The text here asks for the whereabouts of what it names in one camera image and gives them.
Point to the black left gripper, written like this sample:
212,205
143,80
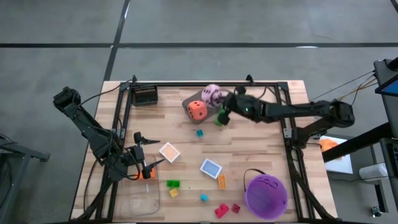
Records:
136,155

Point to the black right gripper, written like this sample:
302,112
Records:
237,104

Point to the orange angled toy brick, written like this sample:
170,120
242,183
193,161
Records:
153,174

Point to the long green toy brick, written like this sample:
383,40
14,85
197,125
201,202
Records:
218,122

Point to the pink foam die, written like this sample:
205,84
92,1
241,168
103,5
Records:
211,95

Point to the orange foam die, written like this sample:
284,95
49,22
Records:
196,110

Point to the small green toy brick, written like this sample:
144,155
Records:
173,183

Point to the small teal toy cube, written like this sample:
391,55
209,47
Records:
200,133
204,198

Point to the clear plastic tub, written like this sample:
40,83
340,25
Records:
136,199

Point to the small yellow toy brick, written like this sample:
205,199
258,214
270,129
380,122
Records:
173,193

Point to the blue playing card box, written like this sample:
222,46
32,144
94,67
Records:
211,168

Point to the yellow-orange toy brick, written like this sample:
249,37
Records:
221,182

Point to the red stepped toy brick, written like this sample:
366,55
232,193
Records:
221,211

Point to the small red toy brick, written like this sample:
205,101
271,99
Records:
235,208

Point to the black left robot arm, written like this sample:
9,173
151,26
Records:
90,130

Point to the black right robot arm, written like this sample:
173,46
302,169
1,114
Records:
295,110

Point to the grey translucent plastic bin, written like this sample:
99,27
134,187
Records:
209,115

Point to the small black slatted basket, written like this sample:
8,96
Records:
145,96

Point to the grey side table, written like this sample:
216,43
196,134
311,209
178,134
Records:
37,155

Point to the orange crumpled object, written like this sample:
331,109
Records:
329,145

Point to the white sheet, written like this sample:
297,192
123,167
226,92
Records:
340,163

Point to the black diagonal beam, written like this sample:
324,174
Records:
357,143

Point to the white paper roll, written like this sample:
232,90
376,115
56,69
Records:
373,171

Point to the dark grey monitor stand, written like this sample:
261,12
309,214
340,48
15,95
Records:
390,112

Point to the blue screen monitor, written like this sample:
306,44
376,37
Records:
391,88

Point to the dark equipment cabinet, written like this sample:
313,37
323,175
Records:
392,161

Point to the small black device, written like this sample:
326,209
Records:
376,211

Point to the black aluminium rig frame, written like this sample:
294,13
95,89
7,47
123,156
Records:
174,84

